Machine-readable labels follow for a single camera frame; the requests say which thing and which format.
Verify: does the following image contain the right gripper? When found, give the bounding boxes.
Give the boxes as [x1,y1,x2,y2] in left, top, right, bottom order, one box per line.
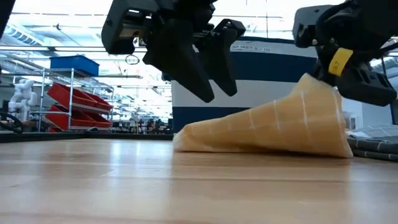
[313,0,398,108]

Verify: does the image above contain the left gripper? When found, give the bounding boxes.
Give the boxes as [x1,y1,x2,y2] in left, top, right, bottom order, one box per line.
[101,0,218,104]

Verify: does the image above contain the navy white striped basket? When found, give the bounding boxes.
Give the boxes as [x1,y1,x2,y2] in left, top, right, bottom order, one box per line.
[170,36,318,133]

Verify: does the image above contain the grey checked towel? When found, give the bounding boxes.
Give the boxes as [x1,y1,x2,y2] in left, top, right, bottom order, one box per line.
[346,124,398,162]

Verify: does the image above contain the orange checked towel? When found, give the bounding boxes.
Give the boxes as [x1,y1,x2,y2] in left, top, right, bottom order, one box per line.
[172,73,354,159]

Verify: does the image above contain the white basket label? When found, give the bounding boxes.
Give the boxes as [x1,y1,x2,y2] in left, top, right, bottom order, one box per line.
[231,45,272,53]

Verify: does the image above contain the blue plastic bin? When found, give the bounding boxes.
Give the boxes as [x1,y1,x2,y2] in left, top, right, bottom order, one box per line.
[49,55,100,77]

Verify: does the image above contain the red plastic bin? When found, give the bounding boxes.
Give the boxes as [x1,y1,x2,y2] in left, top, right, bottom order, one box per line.
[47,82,113,110]
[45,104,112,132]

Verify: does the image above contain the yellow cable tag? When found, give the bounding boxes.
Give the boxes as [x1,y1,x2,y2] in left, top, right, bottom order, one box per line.
[328,47,354,77]

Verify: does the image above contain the black wire ring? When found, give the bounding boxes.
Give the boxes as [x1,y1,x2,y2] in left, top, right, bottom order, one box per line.
[124,54,141,65]

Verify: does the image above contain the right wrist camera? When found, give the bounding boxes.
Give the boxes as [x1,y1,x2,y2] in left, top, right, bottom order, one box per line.
[292,4,335,49]

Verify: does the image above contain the metal wire shelf rack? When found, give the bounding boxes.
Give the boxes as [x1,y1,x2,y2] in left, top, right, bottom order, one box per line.
[30,67,115,131]

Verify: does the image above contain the black coiled hose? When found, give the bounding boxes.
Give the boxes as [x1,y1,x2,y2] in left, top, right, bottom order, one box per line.
[0,111,25,134]

